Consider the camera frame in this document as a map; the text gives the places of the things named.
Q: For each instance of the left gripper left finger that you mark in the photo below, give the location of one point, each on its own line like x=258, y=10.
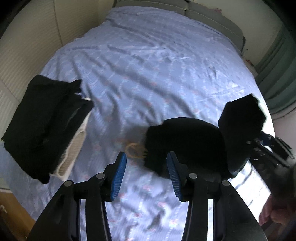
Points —
x=60, y=220

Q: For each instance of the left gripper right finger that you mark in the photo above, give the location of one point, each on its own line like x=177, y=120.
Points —
x=232, y=219

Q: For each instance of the black sweatpants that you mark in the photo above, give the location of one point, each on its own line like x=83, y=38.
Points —
x=201, y=146

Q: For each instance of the person's right hand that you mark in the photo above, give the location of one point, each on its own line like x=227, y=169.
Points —
x=277, y=210

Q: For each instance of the folded white garment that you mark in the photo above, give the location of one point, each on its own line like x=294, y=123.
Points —
x=68, y=158

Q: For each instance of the green curtain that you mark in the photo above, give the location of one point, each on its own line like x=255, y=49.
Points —
x=276, y=73

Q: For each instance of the folded black garment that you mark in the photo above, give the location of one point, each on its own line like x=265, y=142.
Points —
x=44, y=124

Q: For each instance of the grey padded headboard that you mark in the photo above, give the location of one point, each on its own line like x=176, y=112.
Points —
x=196, y=12

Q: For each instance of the blue floral bed cover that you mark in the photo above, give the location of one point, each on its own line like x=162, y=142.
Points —
x=140, y=67

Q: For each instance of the white sliding wardrobe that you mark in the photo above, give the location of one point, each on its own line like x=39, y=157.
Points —
x=33, y=37

